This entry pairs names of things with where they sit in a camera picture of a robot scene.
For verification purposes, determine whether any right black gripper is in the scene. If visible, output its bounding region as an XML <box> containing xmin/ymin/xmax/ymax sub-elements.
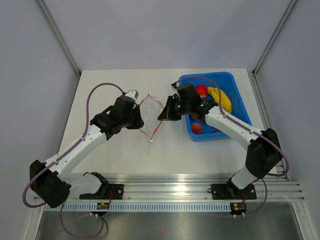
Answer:
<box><xmin>158</xmin><ymin>95</ymin><xmax>191</xmax><ymax>121</ymax></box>

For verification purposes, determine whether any clear zip top bag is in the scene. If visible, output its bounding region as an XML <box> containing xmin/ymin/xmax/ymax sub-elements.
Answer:
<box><xmin>139</xmin><ymin>93</ymin><xmax>164</xmax><ymax>143</ymax></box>

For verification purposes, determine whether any yellow banana bunch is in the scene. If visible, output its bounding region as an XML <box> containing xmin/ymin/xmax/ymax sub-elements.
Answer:
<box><xmin>207</xmin><ymin>86</ymin><xmax>232</xmax><ymax>114</ymax></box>

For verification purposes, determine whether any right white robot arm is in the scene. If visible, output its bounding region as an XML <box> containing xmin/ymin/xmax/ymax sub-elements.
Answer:
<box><xmin>157</xmin><ymin>83</ymin><xmax>284</xmax><ymax>199</ymax></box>

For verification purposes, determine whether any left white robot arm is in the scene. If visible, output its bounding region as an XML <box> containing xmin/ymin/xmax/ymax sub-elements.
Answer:
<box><xmin>29</xmin><ymin>90</ymin><xmax>144</xmax><ymax>208</ymax></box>

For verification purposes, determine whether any red apple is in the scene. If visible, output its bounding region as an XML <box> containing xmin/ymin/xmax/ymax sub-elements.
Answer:
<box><xmin>195</xmin><ymin>84</ymin><xmax>208</xmax><ymax>99</ymax></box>

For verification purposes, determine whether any blue plastic bin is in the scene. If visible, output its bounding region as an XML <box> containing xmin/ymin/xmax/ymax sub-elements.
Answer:
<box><xmin>178</xmin><ymin>71</ymin><xmax>252</xmax><ymax>142</ymax></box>

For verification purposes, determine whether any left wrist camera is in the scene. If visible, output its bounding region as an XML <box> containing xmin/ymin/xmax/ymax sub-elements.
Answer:
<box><xmin>125</xmin><ymin>89</ymin><xmax>139</xmax><ymax>101</ymax></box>

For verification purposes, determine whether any aluminium rail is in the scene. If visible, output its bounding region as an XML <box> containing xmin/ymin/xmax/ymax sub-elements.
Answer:
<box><xmin>33</xmin><ymin>174</ymin><xmax>305</xmax><ymax>202</ymax></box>

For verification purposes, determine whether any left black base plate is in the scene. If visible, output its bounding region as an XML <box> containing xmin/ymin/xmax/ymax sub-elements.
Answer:
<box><xmin>79</xmin><ymin>172</ymin><xmax>124</xmax><ymax>200</ymax></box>

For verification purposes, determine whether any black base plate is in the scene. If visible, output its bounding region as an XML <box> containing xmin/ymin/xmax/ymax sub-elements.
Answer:
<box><xmin>79</xmin><ymin>172</ymin><xmax>124</xmax><ymax>200</ymax></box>
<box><xmin>207</xmin><ymin>183</ymin><xmax>257</xmax><ymax>200</ymax></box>

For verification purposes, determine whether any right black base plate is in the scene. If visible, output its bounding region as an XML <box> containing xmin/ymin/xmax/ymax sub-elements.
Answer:
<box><xmin>207</xmin><ymin>183</ymin><xmax>257</xmax><ymax>200</ymax></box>

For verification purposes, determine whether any white slotted cable duct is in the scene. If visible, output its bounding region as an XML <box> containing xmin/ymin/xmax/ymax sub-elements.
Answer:
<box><xmin>44</xmin><ymin>201</ymin><xmax>231</xmax><ymax>213</ymax></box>

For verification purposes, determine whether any right frame post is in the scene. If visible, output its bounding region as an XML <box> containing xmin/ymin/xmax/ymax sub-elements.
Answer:
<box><xmin>252</xmin><ymin>0</ymin><xmax>300</xmax><ymax>77</ymax></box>

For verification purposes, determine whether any frame post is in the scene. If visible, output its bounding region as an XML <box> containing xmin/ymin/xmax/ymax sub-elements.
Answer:
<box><xmin>35</xmin><ymin>0</ymin><xmax>82</xmax><ymax>79</ymax></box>
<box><xmin>252</xmin><ymin>0</ymin><xmax>300</xmax><ymax>77</ymax></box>

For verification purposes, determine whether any left frame post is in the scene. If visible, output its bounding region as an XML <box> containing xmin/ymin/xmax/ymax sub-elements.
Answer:
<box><xmin>35</xmin><ymin>0</ymin><xmax>82</xmax><ymax>79</ymax></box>

